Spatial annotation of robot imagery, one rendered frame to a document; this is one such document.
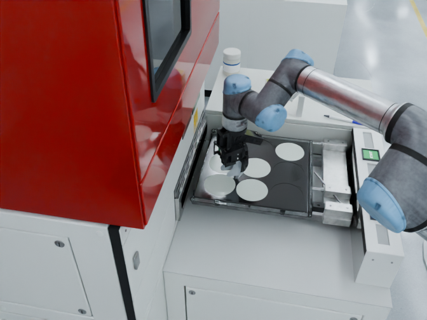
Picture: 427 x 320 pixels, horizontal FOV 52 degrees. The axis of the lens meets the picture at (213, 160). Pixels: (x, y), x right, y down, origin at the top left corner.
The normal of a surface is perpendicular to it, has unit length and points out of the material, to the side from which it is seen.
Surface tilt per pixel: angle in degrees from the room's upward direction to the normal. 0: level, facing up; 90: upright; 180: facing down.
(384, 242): 0
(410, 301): 0
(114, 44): 90
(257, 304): 90
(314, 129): 90
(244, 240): 0
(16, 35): 90
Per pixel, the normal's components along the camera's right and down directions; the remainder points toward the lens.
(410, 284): 0.01, -0.76
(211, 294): -0.18, 0.63
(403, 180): -0.27, -0.17
